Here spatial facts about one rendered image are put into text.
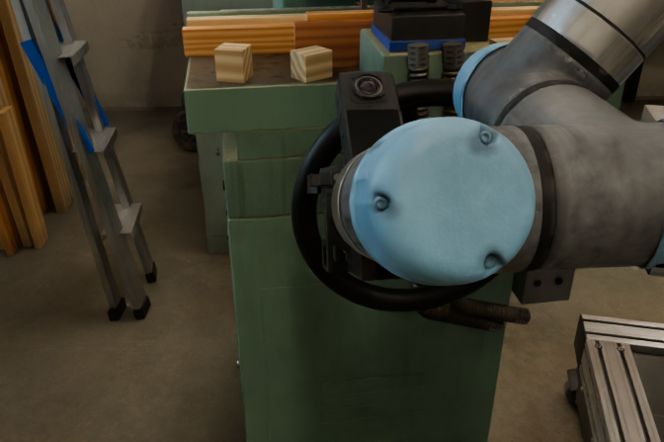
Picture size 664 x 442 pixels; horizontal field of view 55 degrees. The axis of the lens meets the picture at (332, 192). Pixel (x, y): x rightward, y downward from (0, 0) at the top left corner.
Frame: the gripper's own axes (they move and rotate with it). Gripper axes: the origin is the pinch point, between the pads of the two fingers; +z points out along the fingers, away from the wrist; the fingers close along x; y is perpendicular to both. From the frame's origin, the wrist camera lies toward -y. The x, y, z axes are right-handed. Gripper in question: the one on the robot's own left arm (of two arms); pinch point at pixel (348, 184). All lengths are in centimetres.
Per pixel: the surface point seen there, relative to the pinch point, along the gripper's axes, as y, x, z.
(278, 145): -6.2, -6.3, 23.0
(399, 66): -13.4, 7.5, 9.1
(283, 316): 18.7, -6.1, 36.3
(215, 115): -10.0, -14.1, 20.5
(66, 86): -29, -55, 95
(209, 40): -22.6, -15.5, 31.3
